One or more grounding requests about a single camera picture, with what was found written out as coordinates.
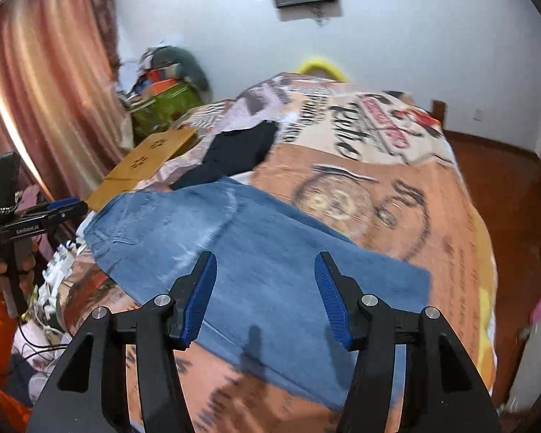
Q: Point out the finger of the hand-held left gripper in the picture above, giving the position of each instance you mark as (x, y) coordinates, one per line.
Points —
(67, 212)

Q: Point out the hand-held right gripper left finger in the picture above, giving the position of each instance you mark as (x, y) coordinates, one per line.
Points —
(198, 297)

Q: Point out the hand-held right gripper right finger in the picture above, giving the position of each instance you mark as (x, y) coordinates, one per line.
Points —
(333, 302)

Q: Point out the blue denim pants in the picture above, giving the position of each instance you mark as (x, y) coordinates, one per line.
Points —
(270, 234)

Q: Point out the person's left hand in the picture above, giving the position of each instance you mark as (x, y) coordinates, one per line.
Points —
(32, 261)

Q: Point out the white power strip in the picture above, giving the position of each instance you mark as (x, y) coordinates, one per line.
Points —
(58, 266)

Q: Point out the wooden board with cutouts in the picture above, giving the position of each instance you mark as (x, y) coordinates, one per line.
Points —
(135, 167)

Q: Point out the printed blanket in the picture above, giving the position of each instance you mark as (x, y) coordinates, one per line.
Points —
(433, 234)

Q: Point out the light grey cloth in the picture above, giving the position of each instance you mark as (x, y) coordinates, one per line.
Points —
(40, 347)

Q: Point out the pink curtain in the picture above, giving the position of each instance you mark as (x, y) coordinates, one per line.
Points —
(49, 76)

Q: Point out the green box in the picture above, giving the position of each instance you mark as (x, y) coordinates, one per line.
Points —
(162, 108)

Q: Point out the black cloth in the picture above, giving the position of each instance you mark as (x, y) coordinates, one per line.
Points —
(239, 149)

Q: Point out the orange box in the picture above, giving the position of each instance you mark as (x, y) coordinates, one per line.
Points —
(158, 83)

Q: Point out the dark grey bag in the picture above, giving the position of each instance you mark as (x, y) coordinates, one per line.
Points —
(191, 65)

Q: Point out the white object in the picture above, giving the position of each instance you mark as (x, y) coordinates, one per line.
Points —
(536, 361)

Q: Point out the yellow pillow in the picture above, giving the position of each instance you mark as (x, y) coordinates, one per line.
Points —
(320, 65)

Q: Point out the wooden bed post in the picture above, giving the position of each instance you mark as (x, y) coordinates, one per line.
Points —
(438, 113)

